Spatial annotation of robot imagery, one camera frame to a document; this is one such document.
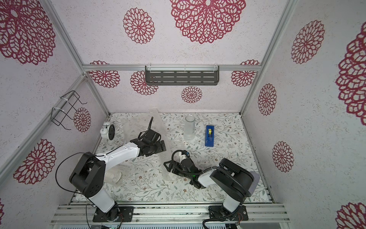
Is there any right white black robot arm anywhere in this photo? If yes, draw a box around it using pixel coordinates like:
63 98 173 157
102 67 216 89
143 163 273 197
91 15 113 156
164 155 260 218

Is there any grey oval sponge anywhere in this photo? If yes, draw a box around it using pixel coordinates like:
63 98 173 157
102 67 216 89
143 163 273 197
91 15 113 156
249 171 260 195

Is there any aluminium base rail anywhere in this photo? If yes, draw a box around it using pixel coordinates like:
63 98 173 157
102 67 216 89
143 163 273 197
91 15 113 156
50 203 290 225

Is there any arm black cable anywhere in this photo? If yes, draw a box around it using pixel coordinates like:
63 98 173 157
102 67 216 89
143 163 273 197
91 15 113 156
55 116 154 195
171 149 254 229

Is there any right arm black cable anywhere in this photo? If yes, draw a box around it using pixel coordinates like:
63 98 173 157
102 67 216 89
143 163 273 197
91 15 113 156
171 149 254 229

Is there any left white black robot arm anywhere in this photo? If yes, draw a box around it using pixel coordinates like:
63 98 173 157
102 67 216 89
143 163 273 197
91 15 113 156
69 129 166 213

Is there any grey slotted wall shelf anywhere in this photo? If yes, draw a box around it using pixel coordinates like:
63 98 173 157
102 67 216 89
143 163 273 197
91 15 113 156
145 65 220 86

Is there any black wire wall basket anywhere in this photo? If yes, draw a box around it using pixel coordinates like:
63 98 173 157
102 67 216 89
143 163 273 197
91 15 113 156
50 90 87 131

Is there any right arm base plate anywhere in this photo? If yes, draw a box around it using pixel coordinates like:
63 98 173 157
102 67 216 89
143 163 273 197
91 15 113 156
208 205 249 222

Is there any blue tape dispenser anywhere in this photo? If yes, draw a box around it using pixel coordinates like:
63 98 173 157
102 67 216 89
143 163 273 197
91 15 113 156
205 125 214 147

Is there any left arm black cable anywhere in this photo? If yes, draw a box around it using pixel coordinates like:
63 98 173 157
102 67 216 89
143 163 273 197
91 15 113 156
55 116 154 195

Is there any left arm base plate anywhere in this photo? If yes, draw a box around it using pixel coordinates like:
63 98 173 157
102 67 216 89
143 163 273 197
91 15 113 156
92 206 134 223

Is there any back clear glass vase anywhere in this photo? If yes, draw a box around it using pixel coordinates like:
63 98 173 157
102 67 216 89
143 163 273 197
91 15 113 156
184 114 195 141

